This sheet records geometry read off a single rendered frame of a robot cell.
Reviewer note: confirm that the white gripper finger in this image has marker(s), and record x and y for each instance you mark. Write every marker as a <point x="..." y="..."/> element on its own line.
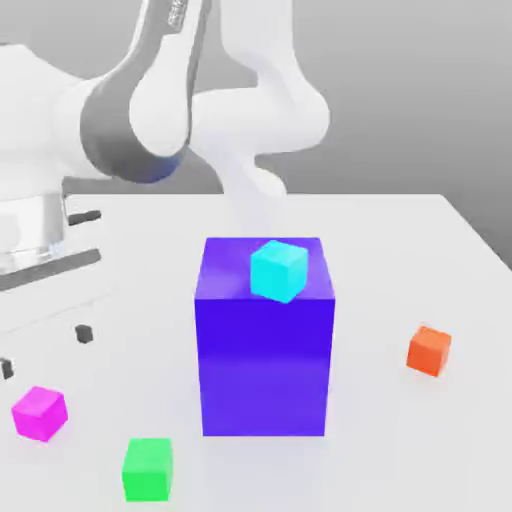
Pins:
<point x="84" y="334"/>
<point x="5" y="368"/>

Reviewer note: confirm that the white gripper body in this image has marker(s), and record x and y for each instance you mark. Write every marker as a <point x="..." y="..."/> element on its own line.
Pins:
<point x="48" y="280"/>

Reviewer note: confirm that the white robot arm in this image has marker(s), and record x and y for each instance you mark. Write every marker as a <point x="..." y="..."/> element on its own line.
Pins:
<point x="256" y="120"/>

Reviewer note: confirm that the small magenta cube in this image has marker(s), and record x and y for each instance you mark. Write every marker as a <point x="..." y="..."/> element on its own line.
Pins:
<point x="39" y="414"/>

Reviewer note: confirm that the small green cube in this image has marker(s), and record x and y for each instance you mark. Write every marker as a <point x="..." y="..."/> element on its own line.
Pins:
<point x="147" y="470"/>

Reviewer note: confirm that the small cyan cube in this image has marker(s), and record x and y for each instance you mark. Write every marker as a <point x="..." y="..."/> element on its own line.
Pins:
<point x="278" y="272"/>

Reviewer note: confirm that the small orange cube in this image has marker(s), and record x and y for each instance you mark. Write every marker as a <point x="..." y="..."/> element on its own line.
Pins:
<point x="428" y="352"/>

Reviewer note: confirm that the large purple box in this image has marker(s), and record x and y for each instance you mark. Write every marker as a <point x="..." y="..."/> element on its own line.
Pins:
<point x="264" y="368"/>

